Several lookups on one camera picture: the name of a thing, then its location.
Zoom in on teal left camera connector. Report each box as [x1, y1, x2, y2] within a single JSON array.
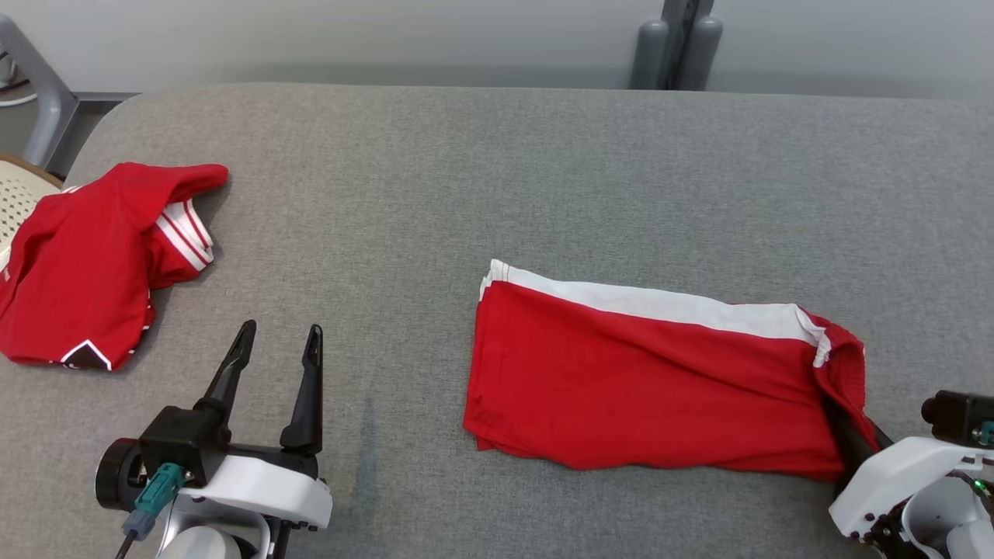
[[122, 463, 188, 543]]

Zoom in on red jersey with white sleeves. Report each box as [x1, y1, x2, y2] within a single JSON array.
[[0, 161, 231, 373]]

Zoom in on red shorts with white stripe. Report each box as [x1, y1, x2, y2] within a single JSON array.
[[463, 259, 883, 481]]

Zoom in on white round floor base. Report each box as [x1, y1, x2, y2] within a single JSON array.
[[0, 50, 38, 107]]

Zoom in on grey slanted frame leg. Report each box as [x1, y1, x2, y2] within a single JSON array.
[[0, 14, 78, 168]]

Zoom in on cream perforated laundry basket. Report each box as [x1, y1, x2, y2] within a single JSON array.
[[0, 153, 64, 273]]

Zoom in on grey double partition post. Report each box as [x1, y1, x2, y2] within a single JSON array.
[[629, 0, 725, 92]]

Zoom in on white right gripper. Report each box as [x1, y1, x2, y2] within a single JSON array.
[[822, 396, 994, 558]]

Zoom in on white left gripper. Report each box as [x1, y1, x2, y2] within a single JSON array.
[[179, 319, 334, 537]]

